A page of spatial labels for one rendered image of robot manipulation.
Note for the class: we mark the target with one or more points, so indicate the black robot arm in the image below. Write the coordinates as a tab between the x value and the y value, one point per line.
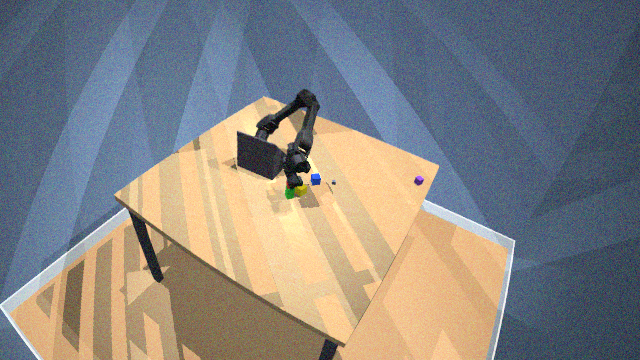
304	137

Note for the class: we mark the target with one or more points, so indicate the yellow block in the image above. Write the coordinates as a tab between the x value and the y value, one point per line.
301	190

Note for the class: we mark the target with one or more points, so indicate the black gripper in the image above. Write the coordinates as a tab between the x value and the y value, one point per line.
292	179

